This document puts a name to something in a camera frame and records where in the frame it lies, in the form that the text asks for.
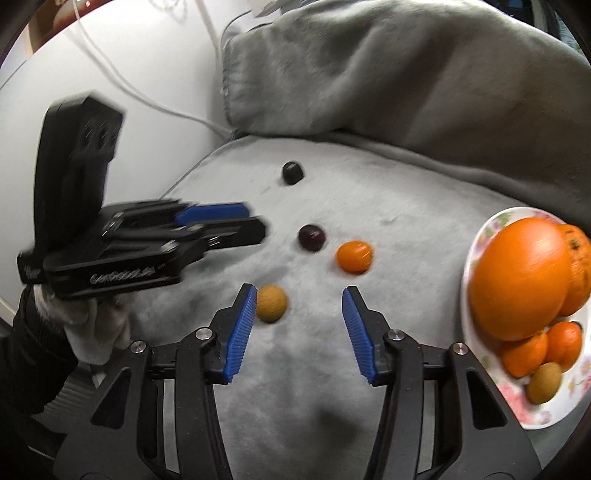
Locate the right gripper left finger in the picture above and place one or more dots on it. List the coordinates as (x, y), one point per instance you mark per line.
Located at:
(154, 415)

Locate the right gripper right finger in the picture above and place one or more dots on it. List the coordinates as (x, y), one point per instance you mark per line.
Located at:
(477, 435)

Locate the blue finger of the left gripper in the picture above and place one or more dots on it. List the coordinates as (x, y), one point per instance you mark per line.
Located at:
(211, 213)
(229, 233)

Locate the dark plum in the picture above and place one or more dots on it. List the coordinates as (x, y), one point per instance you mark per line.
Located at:
(311, 237)
(292, 173)

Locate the brown kiwi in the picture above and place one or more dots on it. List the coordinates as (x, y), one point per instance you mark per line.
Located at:
(544, 383)
(272, 303)

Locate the mandarin orange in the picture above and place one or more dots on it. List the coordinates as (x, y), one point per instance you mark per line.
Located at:
(522, 358)
(565, 341)

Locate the small kumquat orange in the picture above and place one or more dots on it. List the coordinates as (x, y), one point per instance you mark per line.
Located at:
(355, 257)

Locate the large smooth orange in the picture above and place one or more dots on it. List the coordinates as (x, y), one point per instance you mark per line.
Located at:
(520, 281)

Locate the large rough orange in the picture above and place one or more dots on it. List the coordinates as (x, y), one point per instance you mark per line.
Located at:
(579, 282)

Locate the left white gloved hand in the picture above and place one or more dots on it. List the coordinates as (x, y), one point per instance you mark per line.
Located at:
(94, 327)

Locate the floral white plate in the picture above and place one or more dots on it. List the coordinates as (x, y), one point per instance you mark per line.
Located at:
(575, 382)

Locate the grey fleece blanket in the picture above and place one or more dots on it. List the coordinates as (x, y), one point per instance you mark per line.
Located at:
(414, 123)

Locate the black tracking camera box left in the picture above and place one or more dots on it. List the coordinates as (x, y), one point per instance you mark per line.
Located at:
(78, 140)

